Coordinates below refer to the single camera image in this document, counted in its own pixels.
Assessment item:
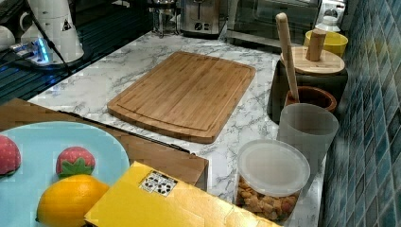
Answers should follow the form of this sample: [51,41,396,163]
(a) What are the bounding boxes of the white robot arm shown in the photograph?
[9,0,84,67]

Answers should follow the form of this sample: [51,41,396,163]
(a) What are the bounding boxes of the stainless steel toaster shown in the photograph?
[181,0,220,38]

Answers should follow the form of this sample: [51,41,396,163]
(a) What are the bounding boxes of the stainless toaster oven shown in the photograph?
[226,0,322,47]

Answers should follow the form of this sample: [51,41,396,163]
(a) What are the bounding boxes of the bamboo cutting board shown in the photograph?
[107,51,255,144]

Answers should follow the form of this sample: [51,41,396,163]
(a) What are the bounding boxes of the wooden tray box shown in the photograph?
[0,98,209,191]

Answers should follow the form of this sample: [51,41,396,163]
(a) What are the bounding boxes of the plastic container of snacks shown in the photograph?
[233,139,310,223]

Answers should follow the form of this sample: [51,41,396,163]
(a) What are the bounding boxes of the yellow cereal box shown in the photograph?
[85,162,280,227]

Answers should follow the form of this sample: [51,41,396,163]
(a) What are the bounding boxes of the brown ceramic cup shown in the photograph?
[298,86,337,113]

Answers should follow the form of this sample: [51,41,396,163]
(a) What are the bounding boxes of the frosted translucent cup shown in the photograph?
[277,103,340,194]

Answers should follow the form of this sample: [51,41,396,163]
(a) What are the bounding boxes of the black canister with wooden lid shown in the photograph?
[267,30,348,123]

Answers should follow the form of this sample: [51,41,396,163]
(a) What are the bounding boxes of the wooden pestle stick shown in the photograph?
[275,12,299,102]

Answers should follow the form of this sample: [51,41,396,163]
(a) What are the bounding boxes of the toy strawberry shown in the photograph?
[0,135,21,176]
[56,147,96,179]

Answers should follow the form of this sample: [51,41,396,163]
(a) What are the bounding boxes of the yellow mug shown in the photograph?
[321,31,348,58]

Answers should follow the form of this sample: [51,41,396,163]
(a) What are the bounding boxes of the white capped bottle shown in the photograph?
[315,16,340,32]

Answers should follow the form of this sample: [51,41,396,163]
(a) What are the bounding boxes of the toy lemon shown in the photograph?
[36,174,110,227]

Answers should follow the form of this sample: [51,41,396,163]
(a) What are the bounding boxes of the light blue plate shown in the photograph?
[0,121,130,227]

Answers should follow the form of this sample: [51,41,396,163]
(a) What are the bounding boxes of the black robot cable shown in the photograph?
[23,0,74,77]

